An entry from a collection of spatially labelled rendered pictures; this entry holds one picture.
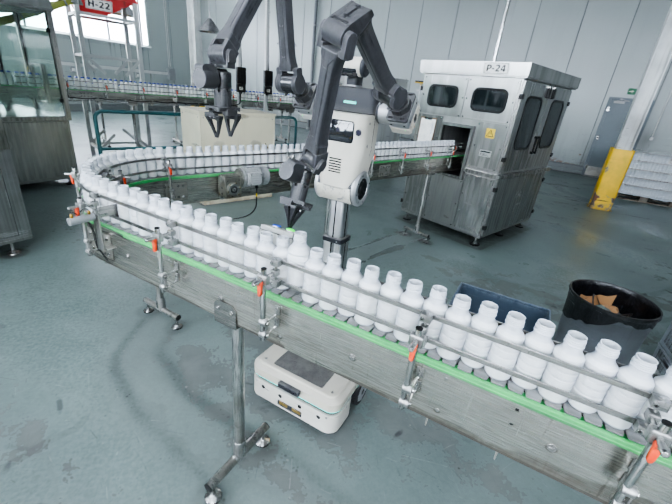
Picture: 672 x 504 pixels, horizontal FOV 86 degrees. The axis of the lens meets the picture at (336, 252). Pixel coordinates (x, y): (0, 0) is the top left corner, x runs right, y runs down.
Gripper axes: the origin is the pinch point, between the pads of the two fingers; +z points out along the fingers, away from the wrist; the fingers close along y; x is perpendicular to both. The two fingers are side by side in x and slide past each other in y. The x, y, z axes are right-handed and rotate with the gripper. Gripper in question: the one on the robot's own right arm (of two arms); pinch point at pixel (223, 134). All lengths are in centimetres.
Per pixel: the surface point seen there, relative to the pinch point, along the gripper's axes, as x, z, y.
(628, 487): 130, 44, 26
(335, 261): 57, 24, 17
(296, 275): 46, 32, 18
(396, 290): 75, 26, 16
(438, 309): 87, 27, 17
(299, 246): 45, 23, 17
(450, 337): 91, 32, 18
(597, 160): 238, 92, -1180
